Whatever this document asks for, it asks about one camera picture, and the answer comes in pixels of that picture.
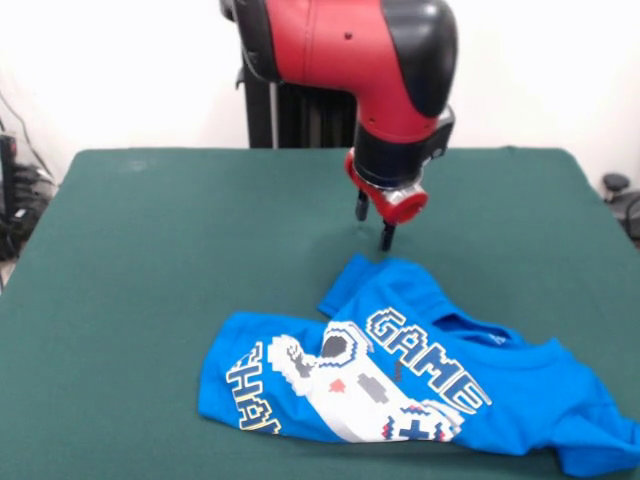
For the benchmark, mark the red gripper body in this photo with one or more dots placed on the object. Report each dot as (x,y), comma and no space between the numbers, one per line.
(395,205)

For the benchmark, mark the black box device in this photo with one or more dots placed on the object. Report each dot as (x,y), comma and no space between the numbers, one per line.
(7,170)

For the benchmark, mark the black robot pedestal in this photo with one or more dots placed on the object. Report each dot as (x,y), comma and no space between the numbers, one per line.
(280,115)

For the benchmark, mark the dark green table cloth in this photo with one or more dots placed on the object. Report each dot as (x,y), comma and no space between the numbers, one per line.
(125,300)

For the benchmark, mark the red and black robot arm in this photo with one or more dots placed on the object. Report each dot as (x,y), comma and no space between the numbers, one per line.
(360,65)

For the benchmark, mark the black office chair base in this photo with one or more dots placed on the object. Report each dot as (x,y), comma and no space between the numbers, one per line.
(625,200)

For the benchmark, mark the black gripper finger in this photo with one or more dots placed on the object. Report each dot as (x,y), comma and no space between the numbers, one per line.
(387,235)
(362,205)

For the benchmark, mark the blue printed shirt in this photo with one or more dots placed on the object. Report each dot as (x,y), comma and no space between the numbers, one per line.
(500,400)

